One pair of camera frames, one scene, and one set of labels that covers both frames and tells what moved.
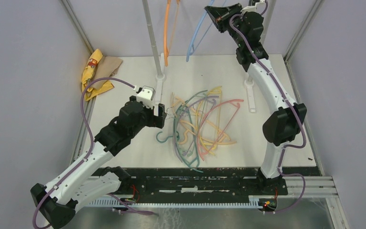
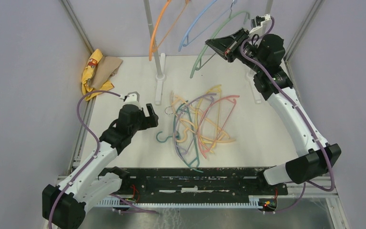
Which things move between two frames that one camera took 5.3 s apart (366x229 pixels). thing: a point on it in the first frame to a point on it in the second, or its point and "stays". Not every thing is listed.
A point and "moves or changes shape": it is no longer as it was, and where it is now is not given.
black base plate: x=162 y=182 stays
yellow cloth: x=88 y=90 stays
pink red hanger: x=238 y=106 moves or changes shape
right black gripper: x=220 y=15 to x=226 y=46
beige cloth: x=106 y=67 stays
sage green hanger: x=181 y=108 to x=196 y=65
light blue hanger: x=191 y=50 to x=185 y=42
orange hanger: x=167 y=54 to x=152 y=45
